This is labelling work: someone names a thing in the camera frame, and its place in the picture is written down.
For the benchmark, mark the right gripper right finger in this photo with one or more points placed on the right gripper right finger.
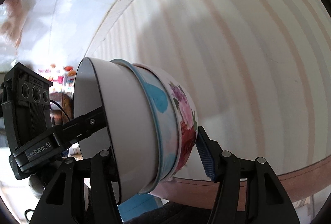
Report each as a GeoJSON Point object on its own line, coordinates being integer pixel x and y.
{"type": "Point", "coordinates": [249, 191]}

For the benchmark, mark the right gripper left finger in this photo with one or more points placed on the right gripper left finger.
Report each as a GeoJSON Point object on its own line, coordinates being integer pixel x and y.
{"type": "Point", "coordinates": [81, 192]}

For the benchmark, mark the white bowl black rim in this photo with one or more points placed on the white bowl black rim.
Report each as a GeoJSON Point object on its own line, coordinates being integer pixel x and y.
{"type": "Point", "coordinates": [130, 130]}

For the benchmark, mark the floral rose bowl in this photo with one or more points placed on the floral rose bowl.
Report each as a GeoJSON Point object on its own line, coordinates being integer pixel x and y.
{"type": "Point", "coordinates": [187, 120]}

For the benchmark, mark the white bowl coloured dots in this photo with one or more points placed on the white bowl coloured dots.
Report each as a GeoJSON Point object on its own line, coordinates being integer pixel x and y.
{"type": "Point", "coordinates": [154, 81]}

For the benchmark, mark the orange fruit magnet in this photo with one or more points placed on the orange fruit magnet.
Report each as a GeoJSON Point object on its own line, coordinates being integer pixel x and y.
{"type": "Point", "coordinates": [68, 68]}

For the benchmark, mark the striped table mat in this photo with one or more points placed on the striped table mat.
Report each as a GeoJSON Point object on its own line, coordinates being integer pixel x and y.
{"type": "Point", "coordinates": [258, 71]}

